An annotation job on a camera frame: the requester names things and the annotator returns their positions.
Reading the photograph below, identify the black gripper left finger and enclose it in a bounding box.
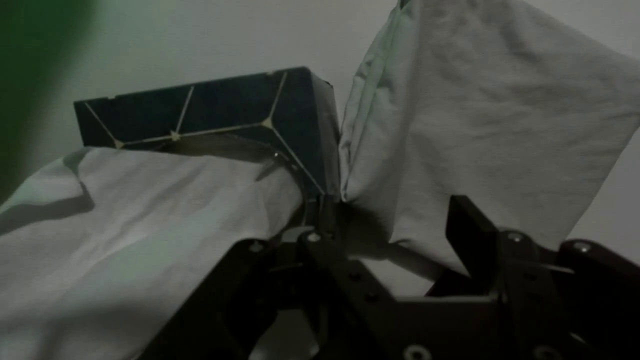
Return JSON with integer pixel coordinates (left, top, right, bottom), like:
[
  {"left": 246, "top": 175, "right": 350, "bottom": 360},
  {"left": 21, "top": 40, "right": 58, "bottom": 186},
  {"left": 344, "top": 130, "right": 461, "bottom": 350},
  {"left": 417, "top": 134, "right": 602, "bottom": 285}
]
[{"left": 139, "top": 229, "right": 407, "bottom": 360}]

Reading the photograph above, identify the white tissue sheet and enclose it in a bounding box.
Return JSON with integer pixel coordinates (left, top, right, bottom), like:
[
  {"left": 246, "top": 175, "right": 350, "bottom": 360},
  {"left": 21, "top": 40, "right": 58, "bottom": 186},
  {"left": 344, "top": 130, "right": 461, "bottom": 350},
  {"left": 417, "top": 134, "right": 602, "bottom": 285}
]
[{"left": 0, "top": 145, "right": 317, "bottom": 360}]

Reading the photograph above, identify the white folded cloth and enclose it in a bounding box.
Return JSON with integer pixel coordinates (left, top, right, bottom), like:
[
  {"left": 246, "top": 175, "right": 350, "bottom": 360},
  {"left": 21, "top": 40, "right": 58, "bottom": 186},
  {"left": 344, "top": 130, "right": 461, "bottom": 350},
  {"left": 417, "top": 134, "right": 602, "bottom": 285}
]
[{"left": 339, "top": 0, "right": 640, "bottom": 282}]

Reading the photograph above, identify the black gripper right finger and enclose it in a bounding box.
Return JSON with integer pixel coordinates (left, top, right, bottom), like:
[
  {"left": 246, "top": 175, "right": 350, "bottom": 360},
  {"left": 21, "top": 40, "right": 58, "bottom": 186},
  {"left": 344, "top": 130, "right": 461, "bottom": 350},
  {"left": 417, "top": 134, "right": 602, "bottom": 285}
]
[{"left": 426, "top": 194, "right": 640, "bottom": 360}]

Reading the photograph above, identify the dark blue tissue box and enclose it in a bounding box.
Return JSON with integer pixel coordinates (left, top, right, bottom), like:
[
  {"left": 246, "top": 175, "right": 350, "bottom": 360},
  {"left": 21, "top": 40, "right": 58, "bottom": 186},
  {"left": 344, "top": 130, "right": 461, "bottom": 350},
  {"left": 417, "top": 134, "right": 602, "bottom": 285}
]
[{"left": 72, "top": 66, "right": 344, "bottom": 203}]

